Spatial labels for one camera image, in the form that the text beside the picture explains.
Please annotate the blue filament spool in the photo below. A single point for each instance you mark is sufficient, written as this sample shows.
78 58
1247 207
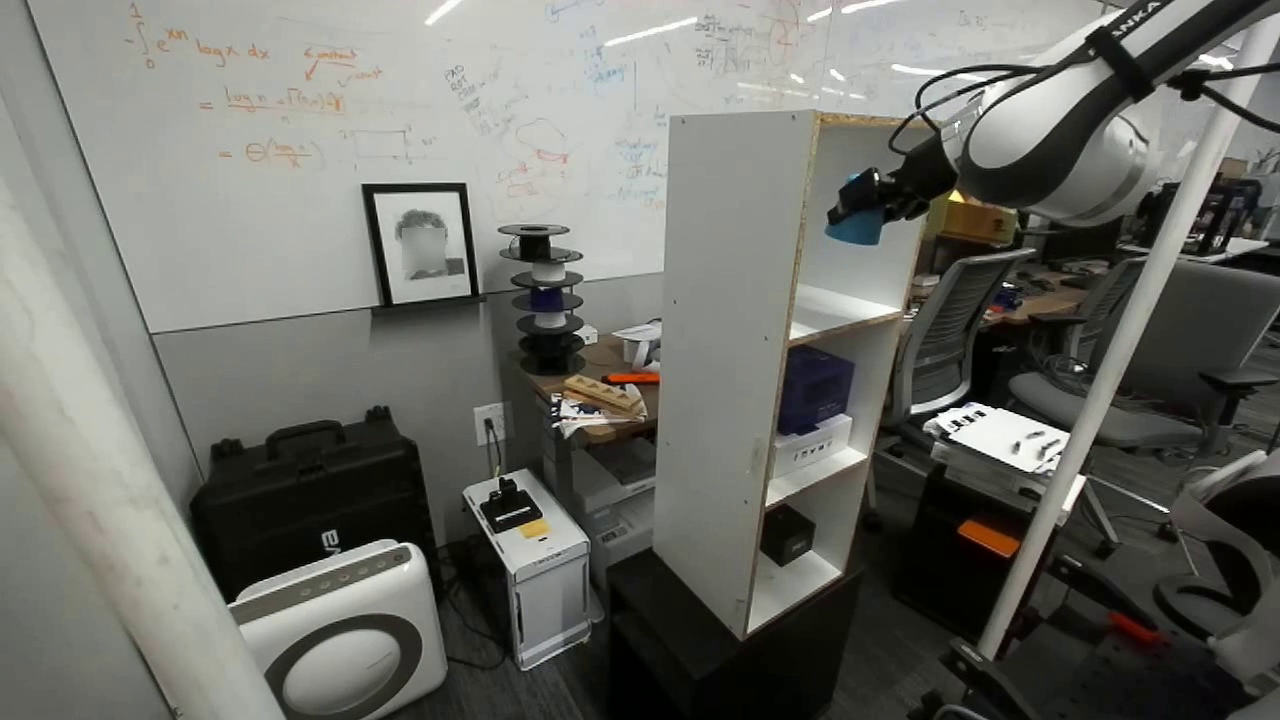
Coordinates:
551 308

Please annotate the grey filament spool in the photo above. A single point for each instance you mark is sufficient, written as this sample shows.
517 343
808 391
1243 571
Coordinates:
544 278

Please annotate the white cardboard box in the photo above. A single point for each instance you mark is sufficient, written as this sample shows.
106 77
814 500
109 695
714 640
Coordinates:
808 447

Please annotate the small black box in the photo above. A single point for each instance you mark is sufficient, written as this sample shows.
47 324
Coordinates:
785 533

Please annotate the thick white pole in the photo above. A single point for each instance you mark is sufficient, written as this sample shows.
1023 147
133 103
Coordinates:
93 492

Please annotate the orange flat item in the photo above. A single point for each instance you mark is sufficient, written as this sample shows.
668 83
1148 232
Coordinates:
989 536

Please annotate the grey padded office chair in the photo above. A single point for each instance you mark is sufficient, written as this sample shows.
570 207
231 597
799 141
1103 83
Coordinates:
1187 346

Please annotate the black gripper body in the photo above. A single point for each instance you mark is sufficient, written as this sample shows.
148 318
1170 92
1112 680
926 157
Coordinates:
912 181

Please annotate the white round air purifier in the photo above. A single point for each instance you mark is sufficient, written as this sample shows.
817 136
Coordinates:
344 633

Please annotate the white grey chair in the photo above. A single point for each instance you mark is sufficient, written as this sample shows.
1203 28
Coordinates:
1232 562

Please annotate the black pedestal cabinet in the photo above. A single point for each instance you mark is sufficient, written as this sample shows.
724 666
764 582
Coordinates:
682 655

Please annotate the grey mesh office chair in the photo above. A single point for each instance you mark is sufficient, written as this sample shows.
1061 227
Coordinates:
940 343

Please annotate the thin white slanted pole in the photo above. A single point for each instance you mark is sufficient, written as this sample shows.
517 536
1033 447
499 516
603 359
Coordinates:
1107 387

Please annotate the white wall outlet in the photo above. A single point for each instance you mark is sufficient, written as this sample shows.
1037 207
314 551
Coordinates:
489 422

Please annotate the small black device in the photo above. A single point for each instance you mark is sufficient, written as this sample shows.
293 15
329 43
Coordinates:
511 504

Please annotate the large whiteboard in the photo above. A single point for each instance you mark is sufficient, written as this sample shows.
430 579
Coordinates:
264 147

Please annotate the empty black filament spool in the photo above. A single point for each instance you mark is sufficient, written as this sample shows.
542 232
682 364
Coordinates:
533 243

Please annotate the black framed portrait drawing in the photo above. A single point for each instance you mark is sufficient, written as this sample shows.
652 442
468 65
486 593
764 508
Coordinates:
420 244

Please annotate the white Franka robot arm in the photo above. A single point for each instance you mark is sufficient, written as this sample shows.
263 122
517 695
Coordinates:
1065 135

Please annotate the dark blue box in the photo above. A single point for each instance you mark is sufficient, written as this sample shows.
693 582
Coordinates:
814 387

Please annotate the white wooden shelf unit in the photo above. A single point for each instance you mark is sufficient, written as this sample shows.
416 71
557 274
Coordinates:
724 372

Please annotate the white computer tower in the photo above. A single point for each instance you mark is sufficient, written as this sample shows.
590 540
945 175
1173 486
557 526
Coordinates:
542 584

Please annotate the white perforated panel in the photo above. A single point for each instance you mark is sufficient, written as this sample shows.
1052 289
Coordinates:
996 439

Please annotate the black hard carrying case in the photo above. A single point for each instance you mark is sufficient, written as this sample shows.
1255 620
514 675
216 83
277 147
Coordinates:
314 492

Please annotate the cluttered grey desk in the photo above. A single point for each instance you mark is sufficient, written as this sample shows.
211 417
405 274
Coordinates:
604 405

